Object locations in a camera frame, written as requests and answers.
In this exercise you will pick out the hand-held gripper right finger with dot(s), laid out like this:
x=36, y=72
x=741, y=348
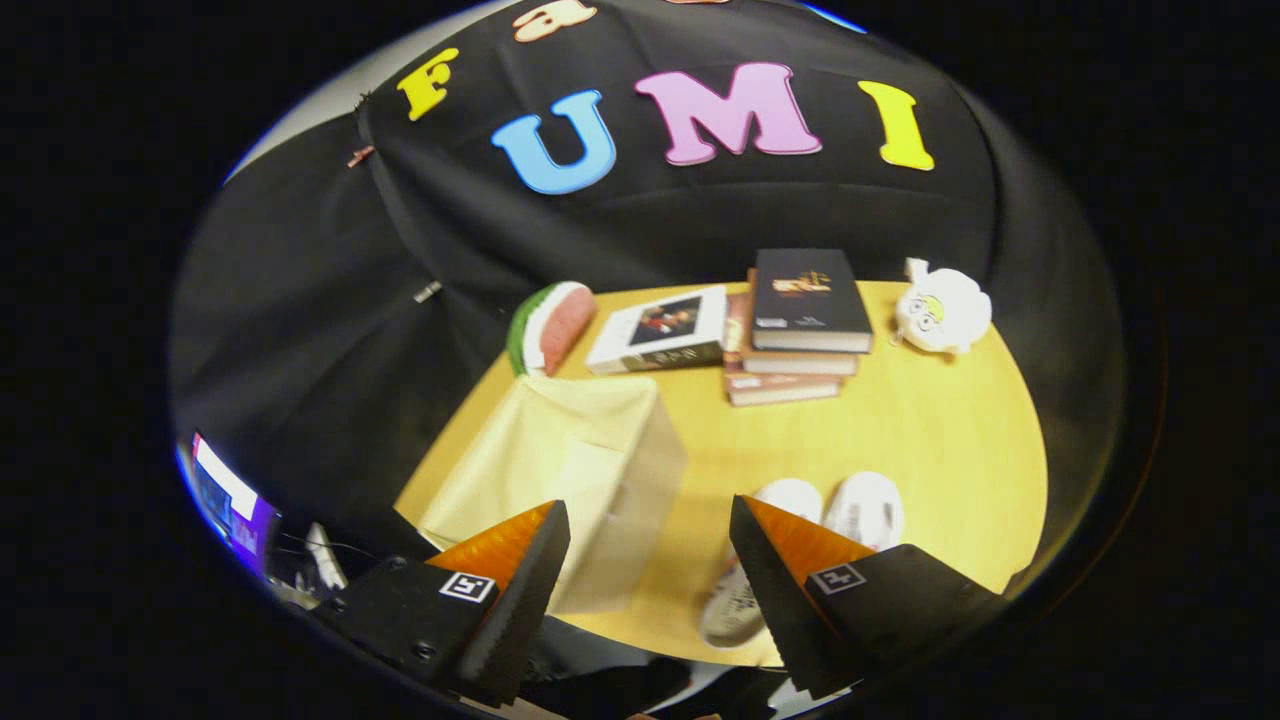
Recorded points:
x=780, y=610

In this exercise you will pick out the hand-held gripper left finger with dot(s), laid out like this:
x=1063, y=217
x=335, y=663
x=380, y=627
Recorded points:
x=520, y=600

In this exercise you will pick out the white canvas shoe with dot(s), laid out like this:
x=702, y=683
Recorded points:
x=790, y=500
x=865, y=505

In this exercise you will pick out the cream fabric storage box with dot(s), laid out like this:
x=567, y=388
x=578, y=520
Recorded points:
x=560, y=450

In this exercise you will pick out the brown book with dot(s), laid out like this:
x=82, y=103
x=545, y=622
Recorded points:
x=785, y=390
x=800, y=363

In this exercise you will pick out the watermelon slice toy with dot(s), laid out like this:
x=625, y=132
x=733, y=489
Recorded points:
x=565, y=325

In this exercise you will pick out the white book with portrait cover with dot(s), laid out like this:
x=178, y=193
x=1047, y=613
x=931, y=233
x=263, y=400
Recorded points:
x=650, y=325

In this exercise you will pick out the computer monitor screen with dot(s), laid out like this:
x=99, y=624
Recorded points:
x=225, y=485

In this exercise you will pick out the grey cloth clip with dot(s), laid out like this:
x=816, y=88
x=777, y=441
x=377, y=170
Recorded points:
x=428, y=292

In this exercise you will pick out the white plush toy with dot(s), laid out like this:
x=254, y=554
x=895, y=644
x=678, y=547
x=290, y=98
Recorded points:
x=950, y=310

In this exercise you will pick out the pink cloth clip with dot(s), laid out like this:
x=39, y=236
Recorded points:
x=360, y=157

